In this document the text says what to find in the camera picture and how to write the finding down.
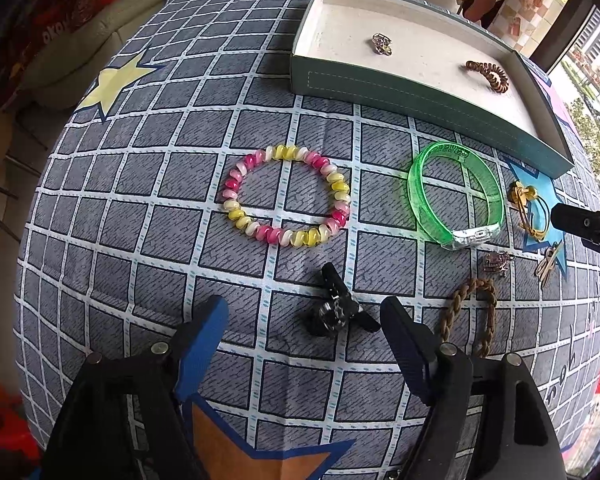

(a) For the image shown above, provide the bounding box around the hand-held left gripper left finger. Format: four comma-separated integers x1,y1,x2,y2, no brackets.
40,295,230,480

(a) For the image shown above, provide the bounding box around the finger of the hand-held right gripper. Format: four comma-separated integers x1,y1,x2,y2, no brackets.
550,202,600,263

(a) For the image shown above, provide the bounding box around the small pink jewel brooch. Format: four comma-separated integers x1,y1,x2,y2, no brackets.
482,251,515,277

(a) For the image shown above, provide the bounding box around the brown spiral hair tie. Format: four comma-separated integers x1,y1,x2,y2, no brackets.
465,60,511,95

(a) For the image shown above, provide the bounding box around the pink yellow spiral hair tie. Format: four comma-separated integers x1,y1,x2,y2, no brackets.
222,145,352,250

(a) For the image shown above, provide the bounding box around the black bow hair clip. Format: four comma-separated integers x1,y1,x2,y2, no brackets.
302,262,382,337

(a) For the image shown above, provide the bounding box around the yellow cord hair tie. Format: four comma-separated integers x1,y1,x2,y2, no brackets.
509,180,552,241

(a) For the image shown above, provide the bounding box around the thin gold hair clip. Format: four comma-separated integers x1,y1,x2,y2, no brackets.
532,241,565,289

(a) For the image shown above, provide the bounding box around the shallow green cardboard tray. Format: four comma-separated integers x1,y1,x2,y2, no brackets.
289,0,576,180

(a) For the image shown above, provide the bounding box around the pink checked panel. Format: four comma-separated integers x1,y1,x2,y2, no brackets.
500,0,573,56

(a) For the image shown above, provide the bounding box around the translucent green bangle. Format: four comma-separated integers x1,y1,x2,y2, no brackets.
407,141,505,251

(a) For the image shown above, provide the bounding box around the brown braided hair tie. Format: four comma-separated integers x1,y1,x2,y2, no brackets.
437,277,498,358

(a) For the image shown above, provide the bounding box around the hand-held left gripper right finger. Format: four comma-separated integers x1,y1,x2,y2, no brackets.
380,296,568,480

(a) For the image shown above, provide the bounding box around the red plastic item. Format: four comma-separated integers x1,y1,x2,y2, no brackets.
0,355,41,466

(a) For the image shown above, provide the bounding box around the dark window frame post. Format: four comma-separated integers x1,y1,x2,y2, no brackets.
530,0,600,73

